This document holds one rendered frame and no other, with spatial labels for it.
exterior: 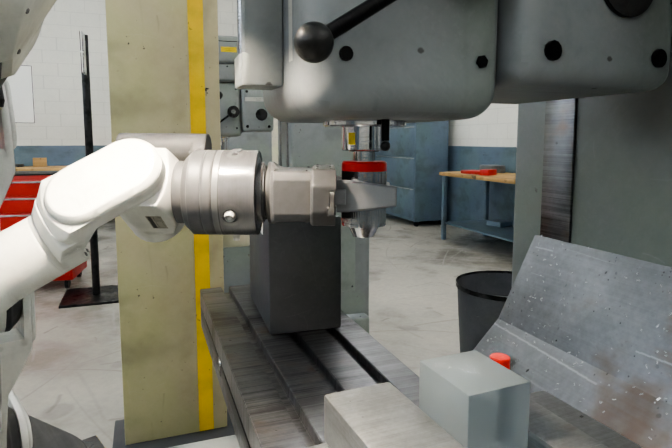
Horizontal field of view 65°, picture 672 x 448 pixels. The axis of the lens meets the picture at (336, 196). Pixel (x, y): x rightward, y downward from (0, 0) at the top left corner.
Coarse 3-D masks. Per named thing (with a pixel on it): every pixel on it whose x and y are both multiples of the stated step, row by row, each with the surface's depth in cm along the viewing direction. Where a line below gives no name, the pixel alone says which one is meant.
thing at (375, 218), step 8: (344, 176) 54; (352, 176) 53; (360, 176) 53; (368, 176) 53; (376, 176) 53; (384, 176) 54; (384, 184) 54; (384, 208) 54; (344, 216) 54; (352, 216) 53; (360, 216) 53; (368, 216) 53; (376, 216) 53; (384, 216) 54; (344, 224) 54; (352, 224) 54; (360, 224) 53; (368, 224) 53; (376, 224) 54; (384, 224) 54
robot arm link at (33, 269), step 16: (16, 224) 50; (0, 240) 48; (16, 240) 48; (32, 240) 48; (0, 256) 48; (16, 256) 48; (32, 256) 48; (0, 272) 47; (16, 272) 48; (32, 272) 49; (48, 272) 50; (64, 272) 51; (0, 288) 48; (16, 288) 49; (32, 288) 50; (0, 304) 48
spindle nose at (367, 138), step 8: (344, 128) 53; (352, 128) 52; (360, 128) 52; (368, 128) 52; (376, 128) 52; (344, 136) 53; (360, 136) 52; (368, 136) 52; (376, 136) 52; (344, 144) 53; (360, 144) 52; (368, 144) 52; (376, 144) 52
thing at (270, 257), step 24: (336, 216) 85; (264, 240) 86; (288, 240) 83; (312, 240) 84; (336, 240) 85; (264, 264) 86; (288, 264) 83; (312, 264) 84; (336, 264) 86; (264, 288) 87; (288, 288) 84; (312, 288) 85; (336, 288) 86; (264, 312) 88; (288, 312) 84; (312, 312) 85; (336, 312) 86
